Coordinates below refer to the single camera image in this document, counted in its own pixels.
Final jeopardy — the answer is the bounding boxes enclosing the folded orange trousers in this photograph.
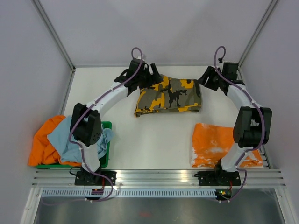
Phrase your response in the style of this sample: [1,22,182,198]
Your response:
[191,123,264,168]

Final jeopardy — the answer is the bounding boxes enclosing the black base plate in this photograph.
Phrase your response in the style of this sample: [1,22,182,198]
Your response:
[194,170,241,186]
[69,167,117,186]

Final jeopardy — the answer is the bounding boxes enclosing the green plastic bin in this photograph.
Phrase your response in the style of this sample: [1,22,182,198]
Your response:
[36,121,112,169]

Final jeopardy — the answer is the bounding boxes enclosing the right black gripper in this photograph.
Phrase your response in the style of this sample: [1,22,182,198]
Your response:
[197,66,225,91]

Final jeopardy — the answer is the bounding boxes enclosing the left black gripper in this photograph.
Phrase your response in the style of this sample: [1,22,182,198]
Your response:
[137,64,164,90]

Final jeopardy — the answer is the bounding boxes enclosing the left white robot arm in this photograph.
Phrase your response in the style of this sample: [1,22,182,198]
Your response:
[69,58,163,185]

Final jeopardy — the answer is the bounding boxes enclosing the orange garment in bin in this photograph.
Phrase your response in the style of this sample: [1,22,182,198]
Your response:
[28,115,81,167]

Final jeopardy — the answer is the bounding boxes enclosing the light blue garment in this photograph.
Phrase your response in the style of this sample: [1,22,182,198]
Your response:
[47,116,114,163]

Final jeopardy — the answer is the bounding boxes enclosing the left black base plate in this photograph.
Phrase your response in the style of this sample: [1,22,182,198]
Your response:
[69,167,117,186]

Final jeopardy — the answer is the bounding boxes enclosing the aluminium rail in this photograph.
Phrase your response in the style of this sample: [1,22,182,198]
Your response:
[31,169,286,188]

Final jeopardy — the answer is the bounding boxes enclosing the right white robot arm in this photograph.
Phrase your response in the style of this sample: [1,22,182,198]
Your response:
[195,62,272,186]

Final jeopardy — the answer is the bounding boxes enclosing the camouflage trousers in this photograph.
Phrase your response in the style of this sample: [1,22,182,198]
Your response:
[134,75,202,117]

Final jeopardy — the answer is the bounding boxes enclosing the white slotted cable duct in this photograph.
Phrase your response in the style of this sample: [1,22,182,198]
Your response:
[42,188,216,198]

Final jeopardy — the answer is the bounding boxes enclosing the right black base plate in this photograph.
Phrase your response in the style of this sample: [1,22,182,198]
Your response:
[194,170,241,186]

